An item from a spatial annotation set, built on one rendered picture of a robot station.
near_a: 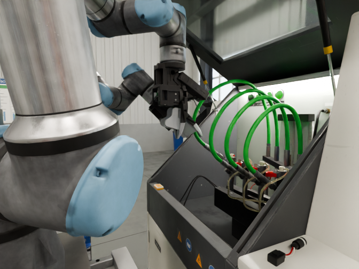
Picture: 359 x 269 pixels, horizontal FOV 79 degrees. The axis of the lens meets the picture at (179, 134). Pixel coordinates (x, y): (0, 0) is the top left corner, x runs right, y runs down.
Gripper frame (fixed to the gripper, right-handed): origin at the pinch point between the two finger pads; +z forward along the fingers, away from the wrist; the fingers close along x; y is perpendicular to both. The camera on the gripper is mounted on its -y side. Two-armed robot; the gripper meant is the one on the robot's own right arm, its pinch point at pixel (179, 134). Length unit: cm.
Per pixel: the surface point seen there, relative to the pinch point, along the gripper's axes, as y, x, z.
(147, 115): -184, -671, -4
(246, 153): -14.3, 12.6, 4.9
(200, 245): -3.0, 7.5, 31.1
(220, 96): -383, -520, -65
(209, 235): -4.7, 9.4, 27.7
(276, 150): -44.4, -3.3, 8.5
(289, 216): -19.0, 23.0, 19.0
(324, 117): -57, 7, -5
